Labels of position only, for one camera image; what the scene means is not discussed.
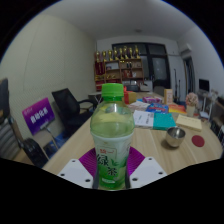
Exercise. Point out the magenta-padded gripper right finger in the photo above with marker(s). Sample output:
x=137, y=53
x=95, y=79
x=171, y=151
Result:
x=148, y=171

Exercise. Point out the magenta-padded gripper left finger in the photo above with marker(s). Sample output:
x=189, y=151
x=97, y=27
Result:
x=75, y=171

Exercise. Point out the green tea plastic bottle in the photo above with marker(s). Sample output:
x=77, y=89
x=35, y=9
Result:
x=112, y=140

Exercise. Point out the small metal cup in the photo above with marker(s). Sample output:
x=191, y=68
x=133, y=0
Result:
x=175, y=136

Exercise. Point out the black backpack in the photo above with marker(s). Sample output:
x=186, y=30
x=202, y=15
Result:
x=35, y=151

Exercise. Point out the teal book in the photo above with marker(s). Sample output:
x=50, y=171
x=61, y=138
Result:
x=164, y=121

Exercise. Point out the flat round red coaster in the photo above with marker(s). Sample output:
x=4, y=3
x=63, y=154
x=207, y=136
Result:
x=198, y=140

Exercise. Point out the black office chair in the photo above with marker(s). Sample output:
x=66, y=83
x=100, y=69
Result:
x=70, y=110

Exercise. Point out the blue book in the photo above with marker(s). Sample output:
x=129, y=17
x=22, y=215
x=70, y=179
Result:
x=157, y=108

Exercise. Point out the purple sign board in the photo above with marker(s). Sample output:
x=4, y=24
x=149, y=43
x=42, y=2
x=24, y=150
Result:
x=38, y=116

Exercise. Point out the orange book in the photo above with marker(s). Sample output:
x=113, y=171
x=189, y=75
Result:
x=177, y=108

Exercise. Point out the pink box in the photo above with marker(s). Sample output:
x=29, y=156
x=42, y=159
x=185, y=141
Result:
x=152, y=99

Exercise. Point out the grey striped chair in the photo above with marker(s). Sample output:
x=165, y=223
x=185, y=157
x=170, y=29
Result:
x=8, y=140

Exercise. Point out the yellow gift box red ribbon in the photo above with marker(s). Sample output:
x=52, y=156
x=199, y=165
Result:
x=130, y=97

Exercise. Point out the tall brown carton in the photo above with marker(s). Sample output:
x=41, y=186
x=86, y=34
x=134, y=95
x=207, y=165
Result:
x=168, y=96

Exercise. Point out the pink flower bouquet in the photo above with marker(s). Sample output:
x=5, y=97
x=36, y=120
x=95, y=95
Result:
x=192, y=99

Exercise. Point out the wooden side desk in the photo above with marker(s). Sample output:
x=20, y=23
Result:
x=216, y=106

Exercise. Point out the black computer monitor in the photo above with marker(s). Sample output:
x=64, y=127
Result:
x=204, y=85

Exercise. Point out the black bag with orange trim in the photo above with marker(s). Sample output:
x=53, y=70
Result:
x=3, y=96

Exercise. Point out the wooden shelf unit with trophies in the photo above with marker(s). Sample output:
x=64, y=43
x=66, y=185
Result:
x=118, y=71

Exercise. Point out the dark framed glass door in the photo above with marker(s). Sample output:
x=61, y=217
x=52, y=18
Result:
x=158, y=66

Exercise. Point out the white air conditioner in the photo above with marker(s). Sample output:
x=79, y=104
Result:
x=186, y=49

